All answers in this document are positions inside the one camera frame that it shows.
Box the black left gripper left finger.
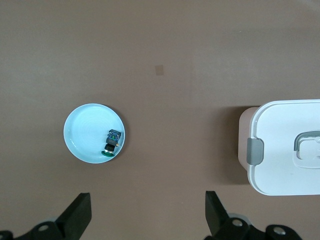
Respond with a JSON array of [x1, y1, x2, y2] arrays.
[[0, 192, 92, 240]]

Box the white lunch box grey clasps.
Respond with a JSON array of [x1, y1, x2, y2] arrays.
[[238, 99, 320, 197]]

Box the light blue round plate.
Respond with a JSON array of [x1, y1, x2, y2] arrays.
[[63, 103, 126, 165]]

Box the green push button switch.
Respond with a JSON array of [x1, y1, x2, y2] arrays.
[[101, 128, 123, 158]]

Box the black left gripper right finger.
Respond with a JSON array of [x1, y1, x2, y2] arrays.
[[203, 190, 304, 240]]

